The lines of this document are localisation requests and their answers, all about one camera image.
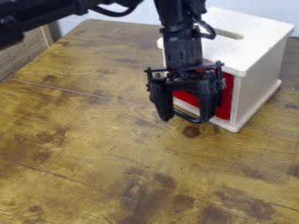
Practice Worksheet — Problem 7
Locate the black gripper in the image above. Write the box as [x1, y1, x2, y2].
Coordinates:
[145, 29, 224, 123]

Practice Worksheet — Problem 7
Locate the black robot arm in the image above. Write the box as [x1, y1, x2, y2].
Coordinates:
[0, 0, 224, 123]

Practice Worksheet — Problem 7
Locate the white wooden box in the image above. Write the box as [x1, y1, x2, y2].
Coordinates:
[157, 6, 296, 134]

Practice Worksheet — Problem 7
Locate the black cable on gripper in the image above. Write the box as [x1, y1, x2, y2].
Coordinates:
[193, 16, 218, 40]

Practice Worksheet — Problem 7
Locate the red drawer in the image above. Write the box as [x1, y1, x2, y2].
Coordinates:
[169, 61, 234, 120]

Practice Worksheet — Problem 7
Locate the black metal drawer handle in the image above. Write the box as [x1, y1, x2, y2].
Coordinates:
[173, 108, 204, 124]

